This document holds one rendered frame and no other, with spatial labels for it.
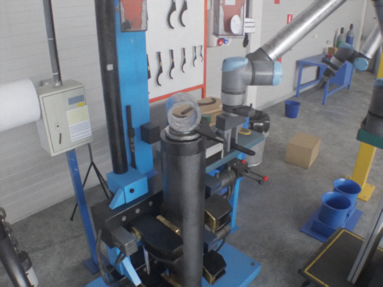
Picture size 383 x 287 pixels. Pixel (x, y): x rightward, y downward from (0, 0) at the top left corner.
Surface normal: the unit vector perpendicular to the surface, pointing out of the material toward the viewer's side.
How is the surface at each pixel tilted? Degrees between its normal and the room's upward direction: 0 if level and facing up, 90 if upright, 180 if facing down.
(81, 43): 90
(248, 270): 0
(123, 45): 90
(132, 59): 90
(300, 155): 90
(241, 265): 0
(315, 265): 0
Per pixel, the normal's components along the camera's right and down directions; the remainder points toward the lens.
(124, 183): 0.00, -0.89
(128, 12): 0.15, 0.44
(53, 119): 0.72, 0.31
